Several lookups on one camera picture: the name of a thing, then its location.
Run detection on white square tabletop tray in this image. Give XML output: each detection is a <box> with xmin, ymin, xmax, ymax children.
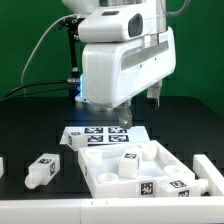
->
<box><xmin>78</xmin><ymin>140</ymin><xmax>195</xmax><ymax>198</ymax></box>

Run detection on grey cable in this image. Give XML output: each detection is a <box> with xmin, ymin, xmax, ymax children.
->
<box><xmin>19</xmin><ymin>13</ymin><xmax>78</xmax><ymax>88</ymax></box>

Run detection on white front fence bar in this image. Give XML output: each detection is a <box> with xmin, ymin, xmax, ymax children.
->
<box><xmin>0</xmin><ymin>197</ymin><xmax>224</xmax><ymax>224</ymax></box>

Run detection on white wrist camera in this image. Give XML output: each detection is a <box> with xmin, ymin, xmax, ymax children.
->
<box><xmin>78</xmin><ymin>4</ymin><xmax>156</xmax><ymax>43</ymax></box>

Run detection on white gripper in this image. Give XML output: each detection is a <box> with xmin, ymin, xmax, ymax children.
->
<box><xmin>82</xmin><ymin>28</ymin><xmax>176</xmax><ymax>129</ymax></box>

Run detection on camera on stand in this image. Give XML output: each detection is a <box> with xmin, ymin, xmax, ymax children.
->
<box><xmin>58</xmin><ymin>16</ymin><xmax>83</xmax><ymax>31</ymax></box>

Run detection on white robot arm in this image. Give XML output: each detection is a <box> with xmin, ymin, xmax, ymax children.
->
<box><xmin>62</xmin><ymin>0</ymin><xmax>176</xmax><ymax>129</ymax></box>

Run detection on black cables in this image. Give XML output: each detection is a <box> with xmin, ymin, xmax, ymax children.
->
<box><xmin>0</xmin><ymin>79</ymin><xmax>75</xmax><ymax>103</ymax></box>

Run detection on white left fence piece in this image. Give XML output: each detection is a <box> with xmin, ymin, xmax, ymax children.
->
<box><xmin>0</xmin><ymin>157</ymin><xmax>4</xmax><ymax>178</ymax></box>

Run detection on white sheet with markers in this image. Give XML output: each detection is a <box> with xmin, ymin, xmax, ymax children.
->
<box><xmin>60</xmin><ymin>126</ymin><xmax>150</xmax><ymax>145</ymax></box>

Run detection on black camera stand pole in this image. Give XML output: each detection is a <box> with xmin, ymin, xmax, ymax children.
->
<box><xmin>66</xmin><ymin>19</ymin><xmax>82</xmax><ymax>101</ymax></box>

